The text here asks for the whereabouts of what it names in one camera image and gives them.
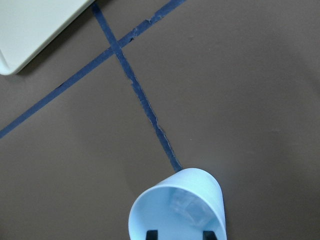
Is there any light blue plastic cup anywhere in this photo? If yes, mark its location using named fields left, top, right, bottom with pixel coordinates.
left=128, top=168, right=227, bottom=240

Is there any cream bear serving tray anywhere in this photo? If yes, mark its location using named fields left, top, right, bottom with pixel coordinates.
left=0, top=0, right=92, bottom=76

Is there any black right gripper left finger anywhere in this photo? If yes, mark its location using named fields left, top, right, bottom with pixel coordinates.
left=145, top=230, right=158, bottom=240

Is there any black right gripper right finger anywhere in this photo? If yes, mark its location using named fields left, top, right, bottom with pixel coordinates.
left=202, top=230, right=217, bottom=240

